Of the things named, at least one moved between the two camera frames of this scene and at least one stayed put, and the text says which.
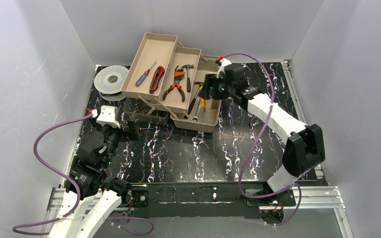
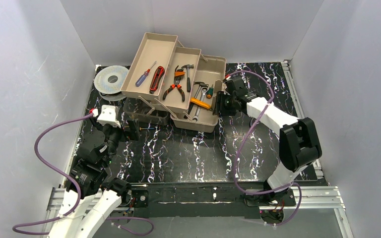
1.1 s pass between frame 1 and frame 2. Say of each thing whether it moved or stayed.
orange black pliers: stayed
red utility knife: stayed
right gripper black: moved
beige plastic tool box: stayed
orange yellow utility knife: moved
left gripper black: stayed
